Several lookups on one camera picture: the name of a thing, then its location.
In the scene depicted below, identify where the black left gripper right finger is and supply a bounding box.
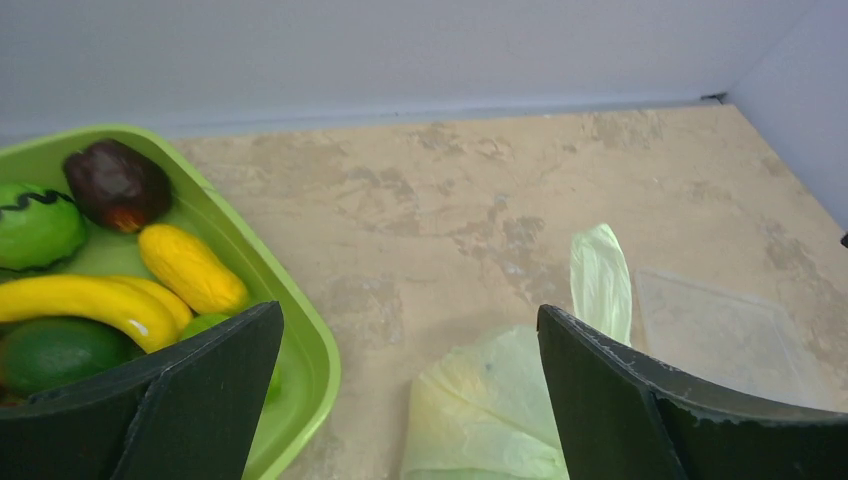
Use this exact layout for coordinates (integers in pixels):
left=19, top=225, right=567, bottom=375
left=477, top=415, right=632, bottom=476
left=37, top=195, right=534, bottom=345
left=537, top=305, right=847, bottom=479

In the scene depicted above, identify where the green fake watermelon ball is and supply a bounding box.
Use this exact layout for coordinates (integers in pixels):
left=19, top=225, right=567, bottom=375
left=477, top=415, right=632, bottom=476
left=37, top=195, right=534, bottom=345
left=1, top=182, right=88, bottom=274

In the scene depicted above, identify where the pale green plastic bag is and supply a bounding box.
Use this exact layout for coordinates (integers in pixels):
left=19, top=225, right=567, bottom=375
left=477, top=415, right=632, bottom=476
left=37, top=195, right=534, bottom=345
left=400, top=223, right=632, bottom=479

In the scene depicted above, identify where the dark green fake avocado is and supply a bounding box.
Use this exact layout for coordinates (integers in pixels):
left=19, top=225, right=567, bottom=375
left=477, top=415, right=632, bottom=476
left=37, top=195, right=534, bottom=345
left=1, top=317, right=138, bottom=398

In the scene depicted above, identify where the green plastic tray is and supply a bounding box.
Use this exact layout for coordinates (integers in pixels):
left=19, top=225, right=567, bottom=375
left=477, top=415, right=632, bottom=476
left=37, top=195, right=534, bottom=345
left=1, top=124, right=341, bottom=479

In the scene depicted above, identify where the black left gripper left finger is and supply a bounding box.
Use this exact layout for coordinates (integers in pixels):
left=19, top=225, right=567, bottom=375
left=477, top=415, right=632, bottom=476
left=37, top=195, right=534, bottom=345
left=1, top=301, right=284, bottom=479

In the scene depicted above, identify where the yellow fake banana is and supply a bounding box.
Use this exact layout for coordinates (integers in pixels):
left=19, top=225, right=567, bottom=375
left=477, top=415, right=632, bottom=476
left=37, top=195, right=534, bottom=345
left=1, top=274, right=192, bottom=353

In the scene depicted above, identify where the yellow fake lemon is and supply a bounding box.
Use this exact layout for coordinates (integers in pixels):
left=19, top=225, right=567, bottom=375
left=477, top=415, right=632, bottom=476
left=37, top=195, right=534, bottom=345
left=138, top=223, right=249, bottom=314

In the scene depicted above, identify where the dark maroon fake fruit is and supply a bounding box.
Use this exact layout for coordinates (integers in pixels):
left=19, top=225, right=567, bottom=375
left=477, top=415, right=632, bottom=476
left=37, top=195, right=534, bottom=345
left=62, top=138, right=173, bottom=233

